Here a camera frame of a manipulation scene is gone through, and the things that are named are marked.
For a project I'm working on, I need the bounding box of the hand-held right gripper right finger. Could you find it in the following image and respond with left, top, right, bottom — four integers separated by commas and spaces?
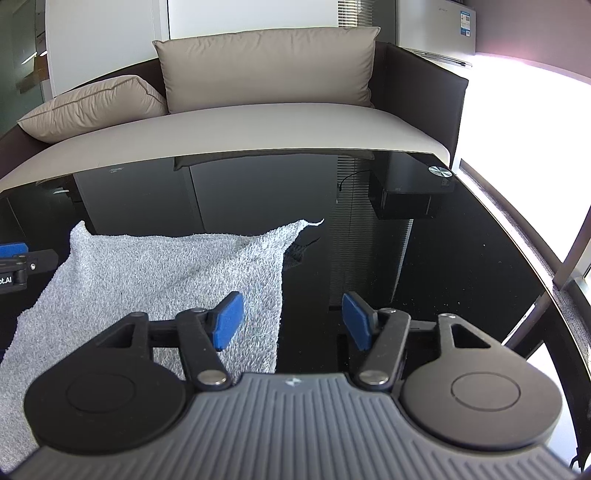
342, 292, 503, 388

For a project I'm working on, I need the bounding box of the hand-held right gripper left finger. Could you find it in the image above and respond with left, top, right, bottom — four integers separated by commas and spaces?
92, 292, 245, 393

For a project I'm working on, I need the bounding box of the grey fluffy towel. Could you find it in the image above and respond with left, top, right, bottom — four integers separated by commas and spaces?
0, 218, 325, 462

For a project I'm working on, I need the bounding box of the small beige cushion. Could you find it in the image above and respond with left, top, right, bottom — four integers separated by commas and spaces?
17, 75, 168, 144

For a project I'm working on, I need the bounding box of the cardboard box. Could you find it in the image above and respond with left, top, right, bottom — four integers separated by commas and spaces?
33, 48, 47, 95

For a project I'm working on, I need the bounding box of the brown and beige sofa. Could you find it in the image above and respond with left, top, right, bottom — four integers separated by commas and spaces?
0, 41, 470, 195

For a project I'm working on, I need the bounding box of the large beige cushion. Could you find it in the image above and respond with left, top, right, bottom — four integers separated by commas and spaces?
152, 26, 381, 114

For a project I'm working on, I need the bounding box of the silver refrigerator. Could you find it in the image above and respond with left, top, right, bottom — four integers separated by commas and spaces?
397, 0, 476, 70

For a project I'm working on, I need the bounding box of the black cable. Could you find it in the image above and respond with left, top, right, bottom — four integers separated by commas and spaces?
338, 171, 373, 193

